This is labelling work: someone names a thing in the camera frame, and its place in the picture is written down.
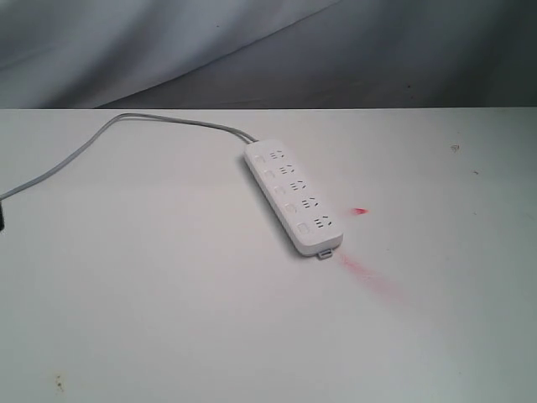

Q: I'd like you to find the white power strip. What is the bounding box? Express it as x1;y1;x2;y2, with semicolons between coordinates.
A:
244;139;343;259

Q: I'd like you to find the grey backdrop cloth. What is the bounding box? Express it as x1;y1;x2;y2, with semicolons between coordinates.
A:
1;1;536;109

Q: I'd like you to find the grey power cord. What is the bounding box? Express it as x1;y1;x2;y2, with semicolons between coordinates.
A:
0;112;259;202

